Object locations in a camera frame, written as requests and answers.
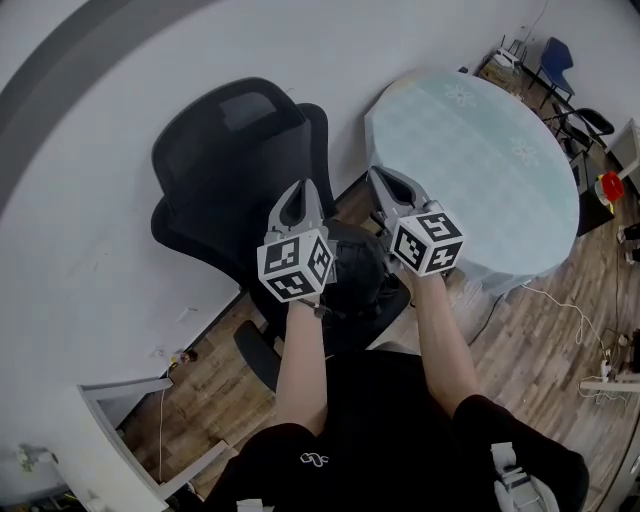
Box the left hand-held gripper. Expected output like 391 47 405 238
256 179 336 304

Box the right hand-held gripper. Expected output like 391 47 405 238
368 165 464 278

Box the dark grey cloth garment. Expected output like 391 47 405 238
318 219 390 314

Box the black office chair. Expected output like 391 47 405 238
150 76 412 394

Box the person's right forearm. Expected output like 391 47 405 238
408 271 484 422

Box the person's left forearm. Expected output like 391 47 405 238
273 298 330 437

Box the black folding chair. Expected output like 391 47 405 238
541 101 616 157

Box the blue chair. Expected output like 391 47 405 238
529 35 577 109

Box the light blue round tablecloth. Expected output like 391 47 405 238
364 69 582 297

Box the black box cabinet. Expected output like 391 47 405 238
569 149 617 238

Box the red container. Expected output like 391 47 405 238
594 170 626 204

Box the white side table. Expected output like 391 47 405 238
604 118 640 194

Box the person's black shirt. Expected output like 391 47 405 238
203 349 591 512

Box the white power strip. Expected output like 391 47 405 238
579 380 640 394

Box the white desk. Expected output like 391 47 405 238
0 376 237 512

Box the white cable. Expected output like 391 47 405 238
521 283 626 406

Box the grey white strap bag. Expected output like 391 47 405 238
489 441 560 512

